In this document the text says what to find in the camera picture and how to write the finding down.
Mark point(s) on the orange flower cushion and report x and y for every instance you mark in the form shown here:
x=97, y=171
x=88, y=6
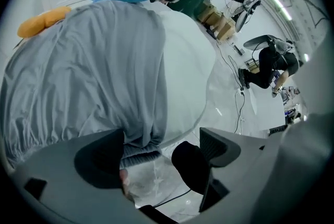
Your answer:
x=39, y=23

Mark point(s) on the white power strip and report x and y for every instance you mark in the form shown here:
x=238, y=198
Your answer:
x=240, y=92

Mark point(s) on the dark green panel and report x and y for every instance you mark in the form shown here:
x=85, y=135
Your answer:
x=198, y=1

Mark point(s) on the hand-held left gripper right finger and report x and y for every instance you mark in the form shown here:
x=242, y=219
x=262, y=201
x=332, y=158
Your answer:
x=248, y=165

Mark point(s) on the grey backpack rig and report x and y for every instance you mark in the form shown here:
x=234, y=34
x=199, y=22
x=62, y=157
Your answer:
x=257, y=41
x=242, y=19

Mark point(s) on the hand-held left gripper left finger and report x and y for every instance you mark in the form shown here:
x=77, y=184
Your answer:
x=65, y=165

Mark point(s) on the grey shorts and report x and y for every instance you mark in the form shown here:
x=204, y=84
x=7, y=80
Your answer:
x=91, y=66

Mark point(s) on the cardboard box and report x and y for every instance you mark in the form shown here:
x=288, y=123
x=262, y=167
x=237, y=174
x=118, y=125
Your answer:
x=208, y=15
x=225, y=29

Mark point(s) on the person's left hand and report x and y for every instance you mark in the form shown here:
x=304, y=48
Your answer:
x=125, y=181

